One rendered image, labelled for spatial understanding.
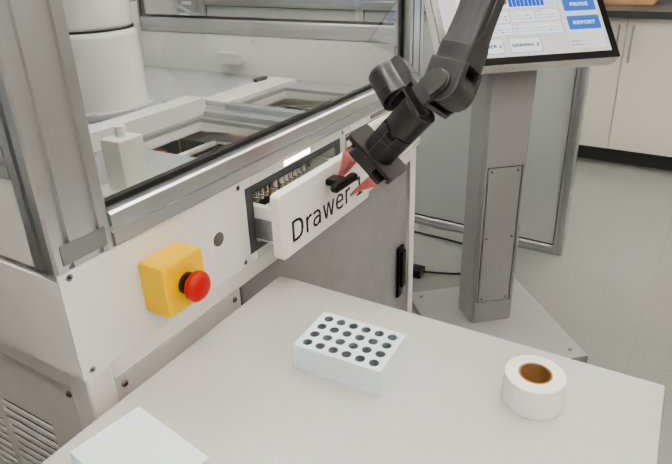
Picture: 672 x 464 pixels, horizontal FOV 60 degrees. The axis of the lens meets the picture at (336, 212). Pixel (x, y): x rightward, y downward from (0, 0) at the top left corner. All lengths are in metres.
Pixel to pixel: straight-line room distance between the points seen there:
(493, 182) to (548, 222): 0.83
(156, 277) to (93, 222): 0.10
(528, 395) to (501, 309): 1.46
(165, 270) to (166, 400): 0.16
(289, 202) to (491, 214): 1.16
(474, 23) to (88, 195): 0.57
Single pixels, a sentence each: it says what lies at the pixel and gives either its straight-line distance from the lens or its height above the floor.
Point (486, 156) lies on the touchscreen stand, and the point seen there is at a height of 0.66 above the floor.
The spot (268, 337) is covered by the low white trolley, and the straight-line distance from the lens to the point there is 0.86.
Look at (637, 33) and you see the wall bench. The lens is 3.78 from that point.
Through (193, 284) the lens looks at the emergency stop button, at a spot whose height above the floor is 0.89.
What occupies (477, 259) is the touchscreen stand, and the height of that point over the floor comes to 0.29.
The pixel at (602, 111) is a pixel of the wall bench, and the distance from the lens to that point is 3.88.
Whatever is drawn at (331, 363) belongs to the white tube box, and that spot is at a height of 0.79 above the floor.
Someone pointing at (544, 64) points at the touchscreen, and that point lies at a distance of 1.76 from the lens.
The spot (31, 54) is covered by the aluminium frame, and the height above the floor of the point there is 1.18.
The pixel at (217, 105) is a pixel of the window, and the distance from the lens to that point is 0.86.
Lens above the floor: 1.26
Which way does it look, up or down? 24 degrees down
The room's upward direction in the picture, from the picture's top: 2 degrees counter-clockwise
